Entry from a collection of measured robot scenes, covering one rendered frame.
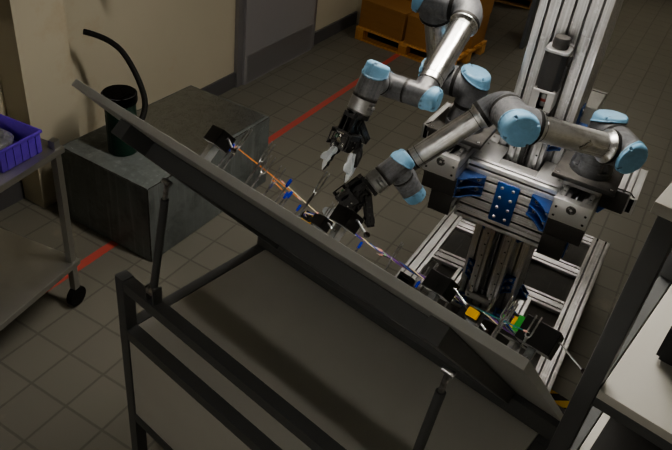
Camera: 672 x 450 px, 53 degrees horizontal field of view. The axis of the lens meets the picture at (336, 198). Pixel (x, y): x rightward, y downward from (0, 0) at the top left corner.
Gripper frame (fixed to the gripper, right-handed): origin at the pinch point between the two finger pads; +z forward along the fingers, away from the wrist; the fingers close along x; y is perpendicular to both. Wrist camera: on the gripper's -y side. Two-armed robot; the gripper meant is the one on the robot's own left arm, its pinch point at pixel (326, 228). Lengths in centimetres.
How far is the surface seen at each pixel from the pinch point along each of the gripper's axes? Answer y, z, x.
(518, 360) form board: 10, -18, 121
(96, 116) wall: 65, 81, -224
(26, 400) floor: 0, 143, -55
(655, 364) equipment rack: -22, -39, 104
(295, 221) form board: 38, -3, 88
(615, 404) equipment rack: -17, -28, 111
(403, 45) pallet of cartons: -58, -131, -400
